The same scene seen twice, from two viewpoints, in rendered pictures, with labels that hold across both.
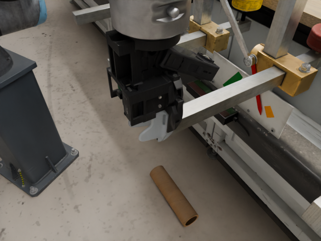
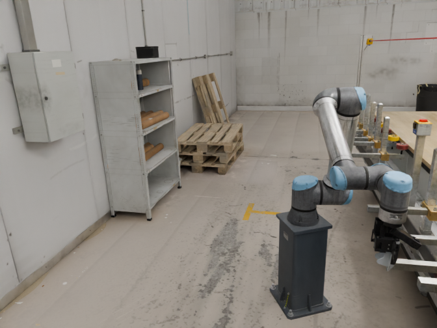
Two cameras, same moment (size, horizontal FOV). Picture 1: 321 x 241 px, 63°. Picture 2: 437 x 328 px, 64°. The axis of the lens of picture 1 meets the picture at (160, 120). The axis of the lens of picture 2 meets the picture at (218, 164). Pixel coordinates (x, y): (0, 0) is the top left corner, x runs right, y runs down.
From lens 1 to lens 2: 109 cm
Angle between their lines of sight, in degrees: 45
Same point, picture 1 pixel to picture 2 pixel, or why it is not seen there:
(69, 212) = not seen: outside the picture
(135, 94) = (378, 239)
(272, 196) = not seen: outside the picture
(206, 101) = (417, 262)
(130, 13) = (383, 214)
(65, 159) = (320, 306)
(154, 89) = (386, 240)
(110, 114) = (370, 293)
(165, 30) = (393, 221)
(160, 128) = (387, 261)
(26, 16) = (339, 198)
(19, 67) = (322, 225)
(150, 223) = not seen: outside the picture
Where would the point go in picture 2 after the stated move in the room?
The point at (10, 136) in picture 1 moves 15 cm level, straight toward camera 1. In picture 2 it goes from (297, 264) to (302, 280)
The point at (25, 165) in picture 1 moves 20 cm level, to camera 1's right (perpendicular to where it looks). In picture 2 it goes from (294, 290) to (324, 305)
